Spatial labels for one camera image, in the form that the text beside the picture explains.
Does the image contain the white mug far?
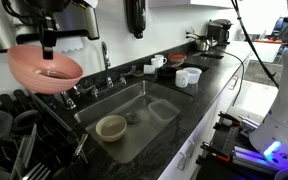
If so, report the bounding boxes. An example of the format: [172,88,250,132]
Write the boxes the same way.
[154,54,168,65]

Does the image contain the black wall soap dispenser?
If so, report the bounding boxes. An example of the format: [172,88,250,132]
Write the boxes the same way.
[125,0,146,39]

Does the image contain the steel kettle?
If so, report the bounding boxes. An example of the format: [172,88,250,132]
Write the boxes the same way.
[195,36,218,52]

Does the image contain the chrome sink faucet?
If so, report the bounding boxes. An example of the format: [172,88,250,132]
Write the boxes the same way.
[101,41,114,88]

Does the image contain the black coffee maker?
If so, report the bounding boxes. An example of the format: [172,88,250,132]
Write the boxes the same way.
[207,19,232,45]

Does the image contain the clear rectangular plastic container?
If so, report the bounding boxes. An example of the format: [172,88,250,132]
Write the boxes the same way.
[148,99,180,124]

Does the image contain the black equipment cart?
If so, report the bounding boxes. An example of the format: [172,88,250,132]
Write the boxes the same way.
[196,111,279,180]

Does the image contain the white mug lying down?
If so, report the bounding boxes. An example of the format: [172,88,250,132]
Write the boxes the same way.
[143,65,155,74]

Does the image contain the white mug middle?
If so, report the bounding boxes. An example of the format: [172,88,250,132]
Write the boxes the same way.
[151,57,163,69]

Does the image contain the clear plastic measuring cup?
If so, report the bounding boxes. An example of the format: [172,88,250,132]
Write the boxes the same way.
[185,67,202,84]

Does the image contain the white upper cabinet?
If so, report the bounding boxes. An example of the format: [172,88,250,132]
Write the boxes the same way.
[147,0,233,9]

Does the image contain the beige plastic bowl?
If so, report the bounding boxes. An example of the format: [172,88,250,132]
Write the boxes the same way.
[95,115,127,142]

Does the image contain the black dish rack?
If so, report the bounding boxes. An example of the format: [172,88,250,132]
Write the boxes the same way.
[0,90,88,180]

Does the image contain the black round bowl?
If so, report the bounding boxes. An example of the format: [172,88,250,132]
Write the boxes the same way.
[157,67,176,79]

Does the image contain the pink plastic bowl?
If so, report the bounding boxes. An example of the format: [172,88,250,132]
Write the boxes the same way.
[7,45,83,94]

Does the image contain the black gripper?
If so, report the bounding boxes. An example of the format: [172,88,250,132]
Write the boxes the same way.
[1,0,88,61]

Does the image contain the stainless steel sink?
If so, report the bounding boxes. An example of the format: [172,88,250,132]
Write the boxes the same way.
[74,81,193,163]

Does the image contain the white mug near sink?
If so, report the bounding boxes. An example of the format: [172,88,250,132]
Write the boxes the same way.
[175,70,188,88]

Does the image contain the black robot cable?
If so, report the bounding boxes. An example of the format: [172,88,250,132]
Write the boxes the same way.
[230,0,280,89]

